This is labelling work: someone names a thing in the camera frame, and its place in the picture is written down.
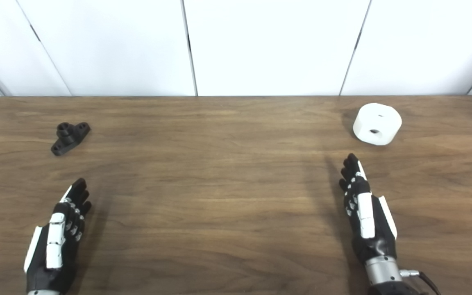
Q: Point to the black flanged holder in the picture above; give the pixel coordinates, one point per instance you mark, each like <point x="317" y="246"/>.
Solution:
<point x="69" y="137"/>

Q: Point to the round white piece with holes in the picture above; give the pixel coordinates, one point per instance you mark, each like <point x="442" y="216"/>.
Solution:
<point x="377" y="123"/>

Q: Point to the black and white right hand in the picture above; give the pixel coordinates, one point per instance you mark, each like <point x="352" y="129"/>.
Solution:
<point x="366" y="213"/>

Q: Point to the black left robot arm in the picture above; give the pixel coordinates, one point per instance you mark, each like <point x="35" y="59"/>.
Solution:
<point x="43" y="292"/>

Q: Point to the black and white left hand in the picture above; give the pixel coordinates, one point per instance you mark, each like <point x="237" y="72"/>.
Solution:
<point x="55" y="241"/>

